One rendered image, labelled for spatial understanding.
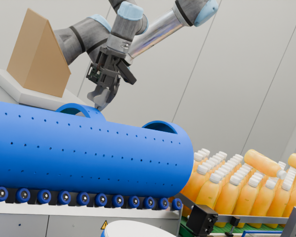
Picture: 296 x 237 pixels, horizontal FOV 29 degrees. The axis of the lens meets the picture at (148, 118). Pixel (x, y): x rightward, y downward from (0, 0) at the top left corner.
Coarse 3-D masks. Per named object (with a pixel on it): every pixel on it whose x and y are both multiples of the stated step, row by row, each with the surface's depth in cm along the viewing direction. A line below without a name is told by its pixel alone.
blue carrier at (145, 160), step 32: (0, 128) 154; (32, 128) 161; (64, 128) 169; (96, 128) 179; (128, 128) 190; (160, 128) 222; (0, 160) 155; (32, 160) 162; (64, 160) 169; (96, 160) 177; (128, 160) 186; (160, 160) 197; (192, 160) 208; (96, 192) 190; (128, 192) 197; (160, 192) 206
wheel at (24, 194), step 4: (20, 188) 169; (24, 188) 170; (16, 192) 169; (20, 192) 169; (24, 192) 170; (28, 192) 170; (16, 196) 168; (20, 196) 168; (24, 196) 169; (28, 196) 170; (20, 200) 168; (24, 200) 169; (28, 200) 170
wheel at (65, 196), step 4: (60, 192) 179; (64, 192) 180; (68, 192) 181; (60, 196) 179; (64, 196) 180; (68, 196) 181; (60, 200) 178; (64, 200) 179; (68, 200) 180; (64, 204) 179
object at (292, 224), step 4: (292, 212) 223; (292, 216) 223; (288, 220) 224; (292, 220) 223; (288, 224) 224; (292, 224) 223; (284, 228) 225; (288, 228) 223; (292, 228) 222; (284, 232) 224; (288, 232) 223; (292, 232) 223; (280, 236) 225; (284, 236) 224; (288, 236) 223; (292, 236) 224
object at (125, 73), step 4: (120, 60) 185; (116, 64) 185; (120, 64) 185; (124, 64) 186; (120, 68) 186; (124, 68) 187; (120, 72) 189; (124, 72) 188; (128, 72) 189; (124, 76) 190; (128, 76) 189; (132, 76) 191; (124, 80) 192; (128, 80) 191; (132, 80) 192; (136, 80) 193; (132, 84) 192
